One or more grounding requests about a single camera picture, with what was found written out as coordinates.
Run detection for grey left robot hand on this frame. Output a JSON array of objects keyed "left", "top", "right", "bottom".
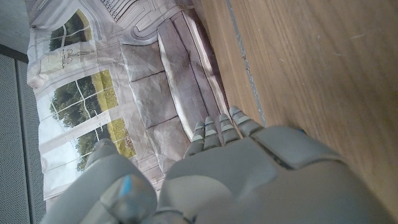
[{"left": 40, "top": 105, "right": 396, "bottom": 224}]

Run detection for printed sofa room backdrop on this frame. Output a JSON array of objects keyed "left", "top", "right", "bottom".
[{"left": 26, "top": 0, "right": 231, "bottom": 200}]

